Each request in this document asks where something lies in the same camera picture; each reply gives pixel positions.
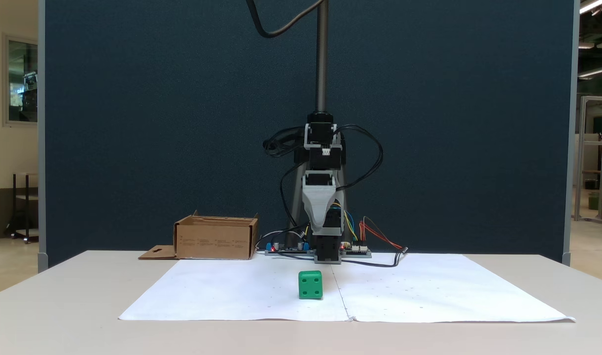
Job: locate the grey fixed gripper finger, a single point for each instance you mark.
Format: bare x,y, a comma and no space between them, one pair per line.
318,204

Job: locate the green dice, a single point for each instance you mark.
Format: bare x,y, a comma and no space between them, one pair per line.
310,286

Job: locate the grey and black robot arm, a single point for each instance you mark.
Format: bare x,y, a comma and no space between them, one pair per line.
325,160

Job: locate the blue circuit board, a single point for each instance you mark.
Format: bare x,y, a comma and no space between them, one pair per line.
286,251

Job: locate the green circuit board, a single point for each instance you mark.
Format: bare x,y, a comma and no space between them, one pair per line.
357,252

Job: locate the brown cardboard box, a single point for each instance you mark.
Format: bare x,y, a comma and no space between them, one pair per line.
214,241

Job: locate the dark blue partition panel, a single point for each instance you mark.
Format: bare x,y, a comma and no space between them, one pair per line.
158,123

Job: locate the black shelf cart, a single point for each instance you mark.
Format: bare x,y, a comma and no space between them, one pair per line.
26,212

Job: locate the ceiling light strip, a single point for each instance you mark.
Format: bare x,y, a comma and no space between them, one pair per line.
596,72
594,5

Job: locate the metal camera tripod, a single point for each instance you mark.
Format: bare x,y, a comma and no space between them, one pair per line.
322,59

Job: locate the framed wall window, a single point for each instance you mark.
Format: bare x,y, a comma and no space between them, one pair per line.
22,79

